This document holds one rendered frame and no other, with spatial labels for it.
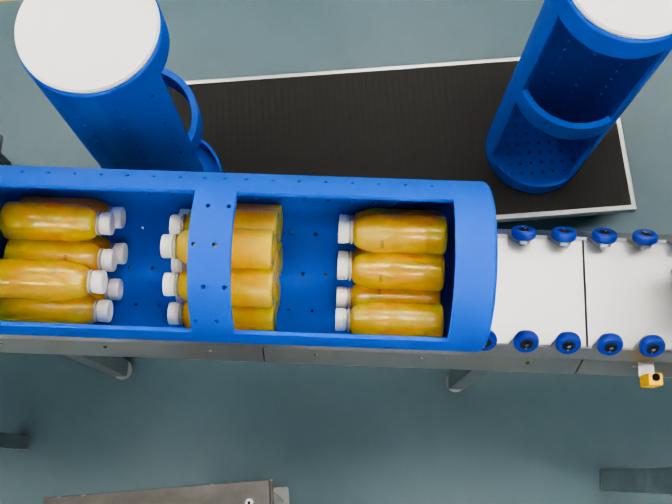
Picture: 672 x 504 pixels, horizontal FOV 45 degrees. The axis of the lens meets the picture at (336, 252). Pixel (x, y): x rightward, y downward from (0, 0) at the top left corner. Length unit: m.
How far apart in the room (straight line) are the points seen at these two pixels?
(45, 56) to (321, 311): 0.71
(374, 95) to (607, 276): 1.15
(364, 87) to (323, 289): 1.15
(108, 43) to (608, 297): 1.05
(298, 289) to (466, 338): 0.35
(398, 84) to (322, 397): 0.97
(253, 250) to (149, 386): 1.25
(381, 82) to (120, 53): 1.11
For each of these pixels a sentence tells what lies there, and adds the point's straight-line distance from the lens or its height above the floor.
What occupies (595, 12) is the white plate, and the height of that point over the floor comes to 1.04.
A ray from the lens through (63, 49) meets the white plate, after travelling 1.67.
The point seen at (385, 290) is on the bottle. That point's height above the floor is 1.03.
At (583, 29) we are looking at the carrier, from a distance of 1.72.
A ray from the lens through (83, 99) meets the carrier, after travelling 1.64.
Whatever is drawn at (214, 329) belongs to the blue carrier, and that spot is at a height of 1.14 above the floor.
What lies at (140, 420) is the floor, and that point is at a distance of 2.49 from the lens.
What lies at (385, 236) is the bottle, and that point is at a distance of 1.35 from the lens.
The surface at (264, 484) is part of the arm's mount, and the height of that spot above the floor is 1.07.
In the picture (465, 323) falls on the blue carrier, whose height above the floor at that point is 1.18.
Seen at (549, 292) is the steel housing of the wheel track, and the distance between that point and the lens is 1.58.
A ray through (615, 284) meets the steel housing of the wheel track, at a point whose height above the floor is 0.93.
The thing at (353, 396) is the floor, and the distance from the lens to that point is 2.43.
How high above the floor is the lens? 2.42
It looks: 75 degrees down
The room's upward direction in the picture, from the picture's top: 1 degrees counter-clockwise
